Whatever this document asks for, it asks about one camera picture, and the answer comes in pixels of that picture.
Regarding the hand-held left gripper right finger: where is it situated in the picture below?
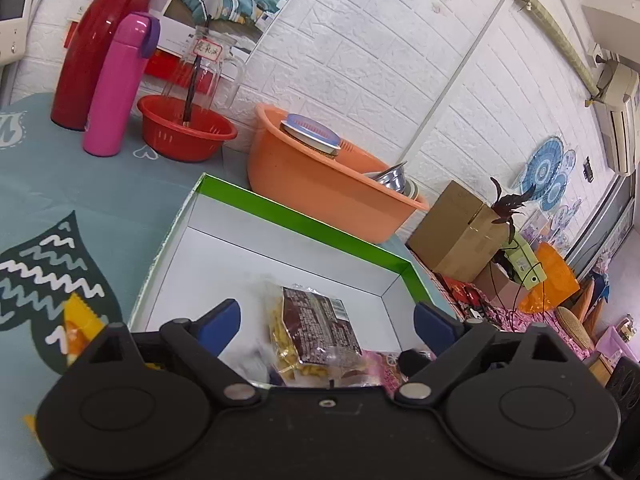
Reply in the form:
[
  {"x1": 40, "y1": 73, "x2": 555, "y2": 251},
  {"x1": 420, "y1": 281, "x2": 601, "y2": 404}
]
[{"x1": 394, "y1": 301, "x2": 588, "y2": 406}]

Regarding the pink thermos bottle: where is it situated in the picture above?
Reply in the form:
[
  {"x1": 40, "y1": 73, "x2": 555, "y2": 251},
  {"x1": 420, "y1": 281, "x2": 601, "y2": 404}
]
[{"x1": 82, "y1": 13, "x2": 161, "y2": 157}]

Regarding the orange plastic bag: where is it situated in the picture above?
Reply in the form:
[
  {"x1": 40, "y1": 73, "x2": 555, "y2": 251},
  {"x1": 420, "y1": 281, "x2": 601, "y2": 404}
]
[{"x1": 517, "y1": 242, "x2": 581, "y2": 313}]

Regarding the teal printed tablecloth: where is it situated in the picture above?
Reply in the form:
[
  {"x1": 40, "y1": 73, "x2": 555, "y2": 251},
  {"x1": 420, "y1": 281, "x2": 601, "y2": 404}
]
[{"x1": 0, "y1": 92, "x2": 436, "y2": 480}]

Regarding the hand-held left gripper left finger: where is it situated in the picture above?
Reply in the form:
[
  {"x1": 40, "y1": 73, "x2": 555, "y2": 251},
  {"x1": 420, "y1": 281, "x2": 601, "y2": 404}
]
[{"x1": 70, "y1": 298, "x2": 262, "y2": 407}]

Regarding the white air conditioner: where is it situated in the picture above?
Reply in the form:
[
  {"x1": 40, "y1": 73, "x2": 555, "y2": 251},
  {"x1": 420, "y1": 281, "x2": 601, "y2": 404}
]
[{"x1": 592, "y1": 47, "x2": 640, "y2": 176}]

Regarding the light green box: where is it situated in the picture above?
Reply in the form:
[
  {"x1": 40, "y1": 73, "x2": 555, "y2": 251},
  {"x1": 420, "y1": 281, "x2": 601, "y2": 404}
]
[{"x1": 505, "y1": 232, "x2": 546, "y2": 291}]

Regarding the small brown cardboard box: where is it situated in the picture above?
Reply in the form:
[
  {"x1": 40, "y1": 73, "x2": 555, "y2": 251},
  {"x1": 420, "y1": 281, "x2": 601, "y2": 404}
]
[{"x1": 472, "y1": 262, "x2": 526, "y2": 306}]

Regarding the white kitchen appliance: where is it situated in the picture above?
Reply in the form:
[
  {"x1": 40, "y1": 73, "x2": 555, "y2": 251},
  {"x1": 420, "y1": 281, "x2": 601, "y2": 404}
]
[{"x1": 0, "y1": 0, "x2": 56, "y2": 66}]

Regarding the orange plastic basin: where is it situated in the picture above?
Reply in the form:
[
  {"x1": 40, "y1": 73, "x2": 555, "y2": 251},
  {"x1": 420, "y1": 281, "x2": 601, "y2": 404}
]
[{"x1": 247, "y1": 103, "x2": 430, "y2": 245}]

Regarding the dark stirring stick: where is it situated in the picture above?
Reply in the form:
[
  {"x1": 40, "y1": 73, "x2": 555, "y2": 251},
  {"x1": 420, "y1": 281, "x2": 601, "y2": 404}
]
[{"x1": 182, "y1": 52, "x2": 203, "y2": 126}]

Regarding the woven straw basket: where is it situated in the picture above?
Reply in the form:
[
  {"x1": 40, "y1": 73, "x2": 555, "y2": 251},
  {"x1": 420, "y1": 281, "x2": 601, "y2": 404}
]
[{"x1": 555, "y1": 305, "x2": 596, "y2": 351}]

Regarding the wrapped wall pipe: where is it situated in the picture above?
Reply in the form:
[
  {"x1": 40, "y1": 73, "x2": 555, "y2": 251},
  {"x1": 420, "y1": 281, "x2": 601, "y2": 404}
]
[{"x1": 480, "y1": 0, "x2": 606, "y2": 96}]

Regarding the dark purple plant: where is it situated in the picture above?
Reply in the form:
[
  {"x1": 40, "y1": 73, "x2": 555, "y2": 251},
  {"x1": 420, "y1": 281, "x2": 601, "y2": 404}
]
[{"x1": 487, "y1": 177, "x2": 538, "y2": 261}]

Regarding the brown label snack packet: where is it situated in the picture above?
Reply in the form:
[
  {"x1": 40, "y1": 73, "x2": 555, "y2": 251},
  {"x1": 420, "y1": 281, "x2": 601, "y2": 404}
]
[{"x1": 260, "y1": 280, "x2": 363, "y2": 386}]

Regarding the red plastic basket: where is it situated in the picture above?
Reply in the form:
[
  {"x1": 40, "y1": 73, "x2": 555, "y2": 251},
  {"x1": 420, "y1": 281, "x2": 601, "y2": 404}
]
[{"x1": 137, "y1": 95, "x2": 238, "y2": 163}]

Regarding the pink snack packet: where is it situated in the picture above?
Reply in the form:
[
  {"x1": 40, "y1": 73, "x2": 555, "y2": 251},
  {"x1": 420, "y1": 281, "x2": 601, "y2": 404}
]
[{"x1": 350, "y1": 350, "x2": 406, "y2": 388}]

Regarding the large blue patterned plate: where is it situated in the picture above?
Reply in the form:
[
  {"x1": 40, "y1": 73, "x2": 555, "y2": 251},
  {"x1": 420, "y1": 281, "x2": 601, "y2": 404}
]
[{"x1": 517, "y1": 136, "x2": 565, "y2": 201}]

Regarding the red thermos bottle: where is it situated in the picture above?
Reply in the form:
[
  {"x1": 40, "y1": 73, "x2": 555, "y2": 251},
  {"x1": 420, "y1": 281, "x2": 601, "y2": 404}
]
[{"x1": 50, "y1": 0, "x2": 166, "y2": 132}]

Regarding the red patterned cloth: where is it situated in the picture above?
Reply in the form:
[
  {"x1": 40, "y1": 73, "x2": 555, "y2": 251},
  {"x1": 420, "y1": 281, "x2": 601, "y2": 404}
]
[{"x1": 407, "y1": 247, "x2": 601, "y2": 361}]

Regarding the stainless steel bowl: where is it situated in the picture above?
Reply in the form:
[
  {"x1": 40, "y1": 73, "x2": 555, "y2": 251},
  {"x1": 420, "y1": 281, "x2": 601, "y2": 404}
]
[{"x1": 364, "y1": 161, "x2": 420, "y2": 196}]

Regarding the green rimmed cardboard box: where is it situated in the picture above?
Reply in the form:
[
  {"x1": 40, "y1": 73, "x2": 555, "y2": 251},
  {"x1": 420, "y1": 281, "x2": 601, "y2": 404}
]
[{"x1": 127, "y1": 172, "x2": 458, "y2": 391}]

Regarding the orange candy packet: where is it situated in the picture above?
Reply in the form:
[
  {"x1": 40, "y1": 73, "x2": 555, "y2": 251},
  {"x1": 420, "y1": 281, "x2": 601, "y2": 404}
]
[{"x1": 62, "y1": 292, "x2": 108, "y2": 366}]

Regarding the large brown cardboard box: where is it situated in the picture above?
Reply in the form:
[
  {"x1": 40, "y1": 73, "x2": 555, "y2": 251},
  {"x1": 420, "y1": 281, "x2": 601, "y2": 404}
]
[{"x1": 406, "y1": 180, "x2": 511, "y2": 283}]

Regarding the small blue patterned plate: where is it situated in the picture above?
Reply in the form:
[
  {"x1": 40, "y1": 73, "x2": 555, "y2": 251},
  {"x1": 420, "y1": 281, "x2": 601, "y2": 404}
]
[{"x1": 540, "y1": 172, "x2": 568, "y2": 212}]

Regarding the round blue lidded tin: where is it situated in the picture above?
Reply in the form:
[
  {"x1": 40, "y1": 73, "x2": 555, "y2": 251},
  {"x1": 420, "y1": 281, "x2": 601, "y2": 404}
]
[{"x1": 280, "y1": 114, "x2": 342, "y2": 157}]

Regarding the clear glass pitcher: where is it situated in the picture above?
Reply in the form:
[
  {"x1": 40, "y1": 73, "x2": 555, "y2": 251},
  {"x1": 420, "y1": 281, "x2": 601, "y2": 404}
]
[{"x1": 161, "y1": 27, "x2": 248, "y2": 111}]

